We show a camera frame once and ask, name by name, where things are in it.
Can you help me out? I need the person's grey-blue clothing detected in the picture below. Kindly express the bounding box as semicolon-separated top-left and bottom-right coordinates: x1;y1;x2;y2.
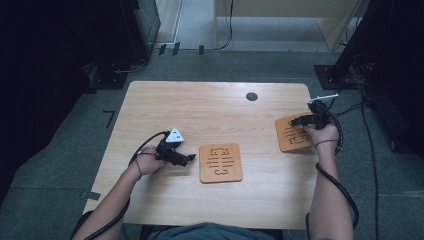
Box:
155;222;278;240

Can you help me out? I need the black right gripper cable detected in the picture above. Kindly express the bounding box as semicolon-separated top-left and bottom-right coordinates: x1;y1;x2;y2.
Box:
305;99;361;240

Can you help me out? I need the black hanging cable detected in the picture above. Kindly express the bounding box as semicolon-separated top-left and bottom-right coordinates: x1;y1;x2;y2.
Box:
215;0;235;52

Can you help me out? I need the black stand base plate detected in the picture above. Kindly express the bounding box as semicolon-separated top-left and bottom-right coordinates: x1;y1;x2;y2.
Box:
89;65;129;91
313;63;360;91

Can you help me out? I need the wooden coaster with cutout pattern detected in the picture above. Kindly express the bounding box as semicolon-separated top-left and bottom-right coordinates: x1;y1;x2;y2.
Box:
274;111;316;154
198;143;244;185

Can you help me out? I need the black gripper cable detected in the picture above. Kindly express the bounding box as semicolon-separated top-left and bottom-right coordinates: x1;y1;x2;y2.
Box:
81;130;171;240
305;99;361;240

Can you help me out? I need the person's right hand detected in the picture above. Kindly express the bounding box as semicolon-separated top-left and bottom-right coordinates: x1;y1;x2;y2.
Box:
303;122;341;151

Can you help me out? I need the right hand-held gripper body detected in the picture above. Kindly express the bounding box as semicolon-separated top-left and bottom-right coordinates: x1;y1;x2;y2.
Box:
306;93;340;131

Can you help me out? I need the dark glass-fronted cabinet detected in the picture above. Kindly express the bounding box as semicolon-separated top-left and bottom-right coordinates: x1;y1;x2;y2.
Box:
119;0;162;65

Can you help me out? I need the black equipment rack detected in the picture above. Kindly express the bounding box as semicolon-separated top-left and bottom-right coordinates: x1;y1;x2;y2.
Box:
333;0;424;158

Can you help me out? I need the black tape corner mark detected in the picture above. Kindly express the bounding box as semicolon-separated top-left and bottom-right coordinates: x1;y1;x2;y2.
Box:
102;109;116;129

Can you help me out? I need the dark curtain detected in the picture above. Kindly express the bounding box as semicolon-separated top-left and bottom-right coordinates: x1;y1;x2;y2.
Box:
0;0;124;204

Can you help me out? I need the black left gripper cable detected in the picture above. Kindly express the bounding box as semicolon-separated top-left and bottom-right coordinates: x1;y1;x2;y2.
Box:
81;130;171;240

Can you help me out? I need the dark tape patch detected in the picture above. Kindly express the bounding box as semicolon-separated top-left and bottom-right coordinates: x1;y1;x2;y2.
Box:
79;190;102;202

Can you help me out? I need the black band on right wrist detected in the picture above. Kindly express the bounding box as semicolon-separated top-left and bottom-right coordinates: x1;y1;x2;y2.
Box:
313;138;340;151

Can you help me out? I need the long black floor cable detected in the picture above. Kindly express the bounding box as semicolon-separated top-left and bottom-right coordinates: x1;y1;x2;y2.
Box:
360;96;381;240

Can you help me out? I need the light wooden desk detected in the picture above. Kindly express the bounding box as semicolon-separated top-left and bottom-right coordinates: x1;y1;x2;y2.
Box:
213;0;372;52

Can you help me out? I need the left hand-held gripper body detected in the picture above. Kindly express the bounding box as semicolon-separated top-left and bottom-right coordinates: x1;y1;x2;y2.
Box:
156;127;186;165

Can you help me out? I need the person's left hand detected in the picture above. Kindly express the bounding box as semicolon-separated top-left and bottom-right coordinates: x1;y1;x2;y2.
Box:
134;147;168;177

